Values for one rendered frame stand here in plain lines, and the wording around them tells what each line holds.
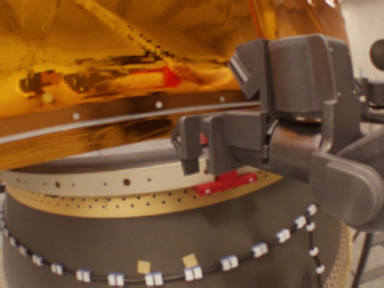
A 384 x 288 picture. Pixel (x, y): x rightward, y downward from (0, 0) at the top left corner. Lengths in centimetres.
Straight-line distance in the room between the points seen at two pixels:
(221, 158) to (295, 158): 9
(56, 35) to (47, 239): 45
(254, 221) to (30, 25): 57
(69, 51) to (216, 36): 28
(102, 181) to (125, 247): 15
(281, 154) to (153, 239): 32
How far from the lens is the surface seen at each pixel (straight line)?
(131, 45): 35
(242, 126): 20
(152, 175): 37
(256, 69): 20
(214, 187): 38
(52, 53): 33
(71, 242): 51
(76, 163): 47
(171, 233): 43
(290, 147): 17
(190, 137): 22
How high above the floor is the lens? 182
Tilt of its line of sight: 12 degrees down
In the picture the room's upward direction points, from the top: 5 degrees counter-clockwise
